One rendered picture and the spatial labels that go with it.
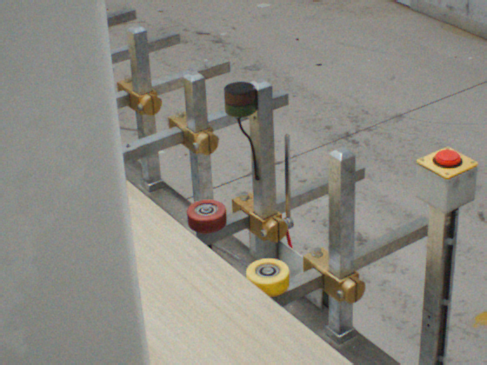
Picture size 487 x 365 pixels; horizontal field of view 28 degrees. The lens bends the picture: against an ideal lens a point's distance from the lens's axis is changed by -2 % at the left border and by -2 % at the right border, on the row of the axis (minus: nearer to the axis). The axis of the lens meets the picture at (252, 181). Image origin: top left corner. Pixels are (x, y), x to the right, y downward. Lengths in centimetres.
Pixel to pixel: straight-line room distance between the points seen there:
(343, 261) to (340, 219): 10
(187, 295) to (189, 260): 11
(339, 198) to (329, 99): 273
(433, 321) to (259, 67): 326
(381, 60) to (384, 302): 193
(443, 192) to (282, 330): 39
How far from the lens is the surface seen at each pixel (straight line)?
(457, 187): 155
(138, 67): 236
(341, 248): 186
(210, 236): 205
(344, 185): 179
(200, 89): 215
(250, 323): 173
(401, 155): 407
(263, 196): 203
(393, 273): 338
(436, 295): 168
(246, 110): 190
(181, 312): 177
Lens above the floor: 199
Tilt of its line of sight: 31 degrees down
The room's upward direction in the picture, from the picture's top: 3 degrees counter-clockwise
